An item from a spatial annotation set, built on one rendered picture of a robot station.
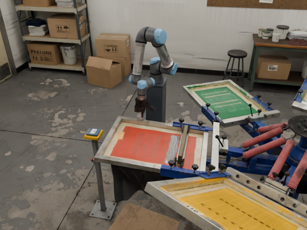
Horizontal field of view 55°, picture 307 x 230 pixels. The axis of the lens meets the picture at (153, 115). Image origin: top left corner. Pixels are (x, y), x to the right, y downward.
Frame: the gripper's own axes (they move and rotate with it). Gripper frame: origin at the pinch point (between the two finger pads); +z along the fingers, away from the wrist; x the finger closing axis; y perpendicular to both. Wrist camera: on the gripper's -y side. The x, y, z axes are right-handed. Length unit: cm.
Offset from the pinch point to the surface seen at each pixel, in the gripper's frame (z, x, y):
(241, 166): 9, 30, -83
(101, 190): 78, 17, 35
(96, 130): 9.4, 14.3, 37.7
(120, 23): 18, -352, 129
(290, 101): 95, -266, -195
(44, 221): 109, 41, 86
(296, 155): -10, 32, -116
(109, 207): 105, 13, 29
